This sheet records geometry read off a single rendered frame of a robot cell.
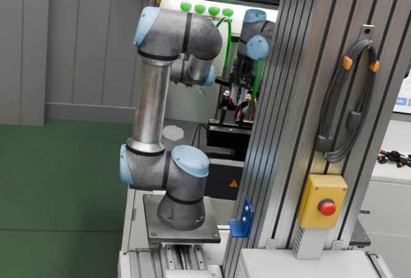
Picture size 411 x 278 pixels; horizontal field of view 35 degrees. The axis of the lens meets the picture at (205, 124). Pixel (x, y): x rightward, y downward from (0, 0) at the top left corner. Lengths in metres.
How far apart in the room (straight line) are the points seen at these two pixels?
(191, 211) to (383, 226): 1.08
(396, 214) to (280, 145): 1.33
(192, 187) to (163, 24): 0.50
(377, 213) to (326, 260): 1.08
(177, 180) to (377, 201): 1.07
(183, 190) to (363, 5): 0.83
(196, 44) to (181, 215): 0.53
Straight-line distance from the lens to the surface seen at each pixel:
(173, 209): 2.01
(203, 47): 1.82
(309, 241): 1.69
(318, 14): 1.42
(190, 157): 1.94
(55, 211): 3.77
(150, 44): 1.81
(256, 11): 2.22
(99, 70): 4.48
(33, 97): 4.44
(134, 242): 2.77
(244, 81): 2.29
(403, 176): 2.73
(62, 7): 4.31
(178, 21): 1.80
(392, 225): 2.85
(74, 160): 4.20
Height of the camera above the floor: 2.28
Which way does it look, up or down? 28 degrees down
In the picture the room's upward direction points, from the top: 10 degrees clockwise
